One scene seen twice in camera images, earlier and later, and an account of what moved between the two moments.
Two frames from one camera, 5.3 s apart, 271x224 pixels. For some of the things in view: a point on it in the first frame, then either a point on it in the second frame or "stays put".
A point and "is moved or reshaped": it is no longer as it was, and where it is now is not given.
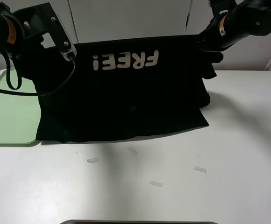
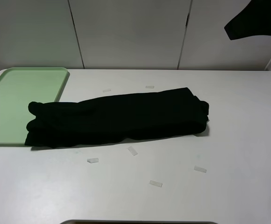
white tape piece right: [197, 168] stays put
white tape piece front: [156, 184] stays put
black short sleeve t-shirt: [123, 88] is moved or reshaped
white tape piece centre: [132, 151] stays put
